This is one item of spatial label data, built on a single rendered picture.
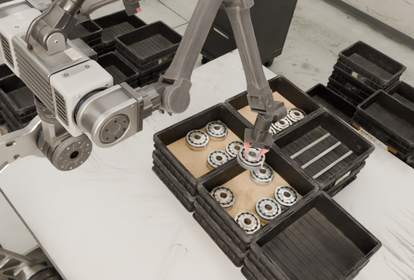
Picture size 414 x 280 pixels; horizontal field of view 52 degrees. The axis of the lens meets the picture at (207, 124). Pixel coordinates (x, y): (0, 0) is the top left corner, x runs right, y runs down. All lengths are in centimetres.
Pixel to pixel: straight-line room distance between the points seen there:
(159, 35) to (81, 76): 207
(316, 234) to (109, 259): 80
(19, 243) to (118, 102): 168
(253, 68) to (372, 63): 212
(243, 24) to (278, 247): 83
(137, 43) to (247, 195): 163
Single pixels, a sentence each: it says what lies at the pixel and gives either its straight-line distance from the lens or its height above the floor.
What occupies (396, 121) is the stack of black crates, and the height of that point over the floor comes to 49.
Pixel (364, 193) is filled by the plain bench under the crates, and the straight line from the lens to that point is 216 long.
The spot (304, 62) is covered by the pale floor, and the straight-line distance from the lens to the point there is 407.
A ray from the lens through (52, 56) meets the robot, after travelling 119.
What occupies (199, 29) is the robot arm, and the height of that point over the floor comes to 158.
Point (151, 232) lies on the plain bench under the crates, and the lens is 178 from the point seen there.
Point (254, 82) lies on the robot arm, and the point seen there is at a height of 137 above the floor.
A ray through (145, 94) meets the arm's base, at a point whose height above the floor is 149.
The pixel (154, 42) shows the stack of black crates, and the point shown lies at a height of 49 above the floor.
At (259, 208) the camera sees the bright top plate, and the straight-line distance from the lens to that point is 171.
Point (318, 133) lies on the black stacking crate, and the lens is 213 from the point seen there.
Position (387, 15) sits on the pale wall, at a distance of 491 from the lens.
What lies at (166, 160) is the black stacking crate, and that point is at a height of 85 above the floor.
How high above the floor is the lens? 223
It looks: 44 degrees down
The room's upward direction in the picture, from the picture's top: 10 degrees clockwise
